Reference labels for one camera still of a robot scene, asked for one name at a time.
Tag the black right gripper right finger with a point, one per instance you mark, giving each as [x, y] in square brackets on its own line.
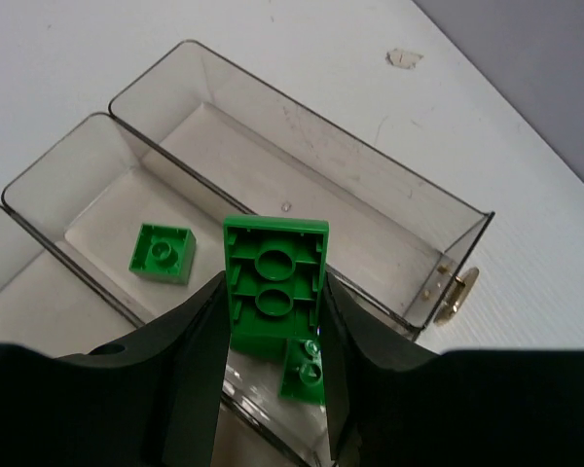
[391, 402]

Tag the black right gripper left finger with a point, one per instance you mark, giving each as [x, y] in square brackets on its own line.
[150, 398]

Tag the green small lego brick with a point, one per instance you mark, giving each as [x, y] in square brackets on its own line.
[163, 254]

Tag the small white tape scrap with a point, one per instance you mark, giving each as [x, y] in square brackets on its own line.
[403, 59]

